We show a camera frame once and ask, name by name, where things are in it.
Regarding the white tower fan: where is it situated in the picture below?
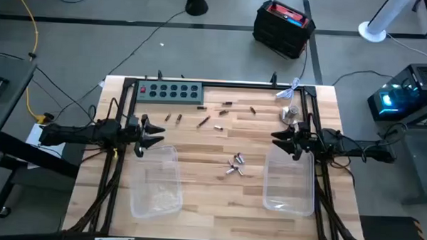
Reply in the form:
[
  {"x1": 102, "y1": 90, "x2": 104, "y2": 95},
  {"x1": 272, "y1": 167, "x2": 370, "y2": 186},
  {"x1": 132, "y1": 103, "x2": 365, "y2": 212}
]
[{"x1": 357, "y1": 0, "x2": 413, "y2": 44}]

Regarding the white sheet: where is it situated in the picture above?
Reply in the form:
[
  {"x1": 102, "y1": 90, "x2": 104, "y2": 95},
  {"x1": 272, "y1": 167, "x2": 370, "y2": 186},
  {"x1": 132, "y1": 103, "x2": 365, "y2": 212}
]
[{"x1": 24, "y1": 122, "x2": 68, "y2": 171}]

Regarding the black mat with hazard stripe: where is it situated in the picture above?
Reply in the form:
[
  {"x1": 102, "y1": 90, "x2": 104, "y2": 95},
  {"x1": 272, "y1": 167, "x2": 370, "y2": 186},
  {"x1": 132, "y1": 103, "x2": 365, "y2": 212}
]
[{"x1": 358, "y1": 214, "x2": 427, "y2": 240}]

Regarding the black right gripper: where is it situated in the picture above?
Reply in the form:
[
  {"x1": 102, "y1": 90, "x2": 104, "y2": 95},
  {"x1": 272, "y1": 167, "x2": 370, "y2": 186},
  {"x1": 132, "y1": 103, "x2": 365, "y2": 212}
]
[{"x1": 269, "y1": 120, "x2": 312, "y2": 162}]

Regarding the white bundled cable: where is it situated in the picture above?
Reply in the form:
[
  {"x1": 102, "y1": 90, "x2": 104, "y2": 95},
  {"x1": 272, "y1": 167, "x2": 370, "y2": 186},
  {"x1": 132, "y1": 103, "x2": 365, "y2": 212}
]
[{"x1": 275, "y1": 77, "x2": 302, "y2": 101}]

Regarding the clear plastic bin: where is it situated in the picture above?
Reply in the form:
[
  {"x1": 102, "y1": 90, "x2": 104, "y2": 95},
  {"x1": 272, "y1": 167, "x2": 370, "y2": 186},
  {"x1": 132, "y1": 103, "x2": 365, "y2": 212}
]
[
  {"x1": 127, "y1": 142, "x2": 186, "y2": 221},
  {"x1": 261, "y1": 145, "x2": 317, "y2": 218}
]

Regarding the white fan cable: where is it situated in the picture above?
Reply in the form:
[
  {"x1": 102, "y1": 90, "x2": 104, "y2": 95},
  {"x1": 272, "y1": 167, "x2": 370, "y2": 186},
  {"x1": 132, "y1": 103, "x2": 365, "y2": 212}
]
[{"x1": 384, "y1": 32, "x2": 427, "y2": 63}]

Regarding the black side table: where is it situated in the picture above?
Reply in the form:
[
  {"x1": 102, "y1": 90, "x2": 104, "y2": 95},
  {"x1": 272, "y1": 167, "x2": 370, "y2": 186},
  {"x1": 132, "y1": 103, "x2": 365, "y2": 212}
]
[{"x1": 0, "y1": 61, "x2": 85, "y2": 221}]

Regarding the black computer with cyan lights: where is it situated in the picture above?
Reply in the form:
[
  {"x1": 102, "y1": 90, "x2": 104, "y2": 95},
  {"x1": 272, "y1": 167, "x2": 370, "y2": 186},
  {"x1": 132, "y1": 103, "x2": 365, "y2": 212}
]
[{"x1": 366, "y1": 61, "x2": 427, "y2": 124}]

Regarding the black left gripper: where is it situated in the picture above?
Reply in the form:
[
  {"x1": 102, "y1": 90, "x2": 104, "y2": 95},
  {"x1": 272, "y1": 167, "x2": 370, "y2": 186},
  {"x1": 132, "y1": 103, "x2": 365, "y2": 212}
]
[{"x1": 125, "y1": 113, "x2": 167, "y2": 159}]

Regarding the yellow floor cable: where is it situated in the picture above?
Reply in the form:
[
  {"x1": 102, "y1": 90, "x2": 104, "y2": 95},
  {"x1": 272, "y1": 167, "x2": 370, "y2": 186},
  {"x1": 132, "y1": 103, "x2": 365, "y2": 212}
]
[{"x1": 5, "y1": 0, "x2": 52, "y2": 124}]

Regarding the black floor cable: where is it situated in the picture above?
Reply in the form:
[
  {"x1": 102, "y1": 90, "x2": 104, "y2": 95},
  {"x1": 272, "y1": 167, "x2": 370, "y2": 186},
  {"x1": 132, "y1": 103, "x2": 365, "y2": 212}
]
[
  {"x1": 49, "y1": 6, "x2": 186, "y2": 129},
  {"x1": 331, "y1": 68, "x2": 395, "y2": 88}
]

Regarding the grey power strip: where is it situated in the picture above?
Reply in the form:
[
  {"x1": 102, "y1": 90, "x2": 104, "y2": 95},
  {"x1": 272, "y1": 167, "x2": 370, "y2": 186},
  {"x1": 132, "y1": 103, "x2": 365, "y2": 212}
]
[{"x1": 135, "y1": 80, "x2": 205, "y2": 106}]

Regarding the black crate with red lid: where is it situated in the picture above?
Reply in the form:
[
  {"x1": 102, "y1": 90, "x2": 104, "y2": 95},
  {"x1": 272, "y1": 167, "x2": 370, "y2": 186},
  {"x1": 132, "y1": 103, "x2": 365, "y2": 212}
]
[{"x1": 251, "y1": 0, "x2": 317, "y2": 61}]

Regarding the black stand base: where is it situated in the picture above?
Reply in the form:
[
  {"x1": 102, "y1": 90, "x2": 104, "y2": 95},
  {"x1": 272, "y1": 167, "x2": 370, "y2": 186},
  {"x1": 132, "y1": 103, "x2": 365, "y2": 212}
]
[{"x1": 184, "y1": 0, "x2": 209, "y2": 17}]

